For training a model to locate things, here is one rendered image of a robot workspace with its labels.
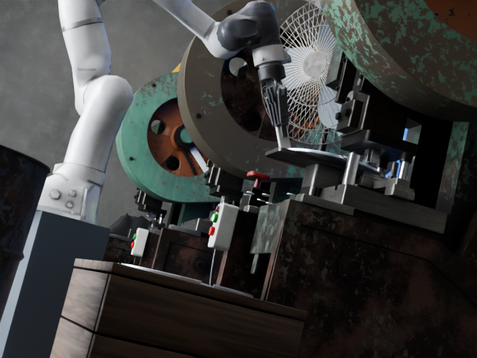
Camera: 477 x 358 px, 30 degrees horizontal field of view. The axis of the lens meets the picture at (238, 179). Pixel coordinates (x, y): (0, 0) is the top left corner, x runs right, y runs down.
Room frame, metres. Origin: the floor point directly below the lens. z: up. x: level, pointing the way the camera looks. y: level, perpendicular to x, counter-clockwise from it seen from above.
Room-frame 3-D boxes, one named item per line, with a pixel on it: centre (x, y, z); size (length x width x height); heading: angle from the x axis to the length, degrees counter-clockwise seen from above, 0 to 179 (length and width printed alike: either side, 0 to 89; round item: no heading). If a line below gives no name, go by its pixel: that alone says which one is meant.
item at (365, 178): (2.50, -0.36, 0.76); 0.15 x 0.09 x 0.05; 14
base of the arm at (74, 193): (2.30, 0.44, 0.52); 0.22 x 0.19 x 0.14; 111
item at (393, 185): (2.33, -0.40, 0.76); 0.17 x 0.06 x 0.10; 14
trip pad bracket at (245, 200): (2.74, -0.07, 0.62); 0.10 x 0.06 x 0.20; 14
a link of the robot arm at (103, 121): (2.29, 0.38, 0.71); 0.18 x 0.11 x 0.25; 25
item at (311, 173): (2.46, -0.19, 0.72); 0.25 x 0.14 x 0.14; 104
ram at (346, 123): (2.49, -0.32, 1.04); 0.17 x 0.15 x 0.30; 104
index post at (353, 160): (2.30, -0.28, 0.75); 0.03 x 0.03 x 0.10; 14
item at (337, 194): (2.50, -0.36, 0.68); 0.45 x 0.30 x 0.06; 14
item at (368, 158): (2.49, -0.35, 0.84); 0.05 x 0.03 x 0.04; 14
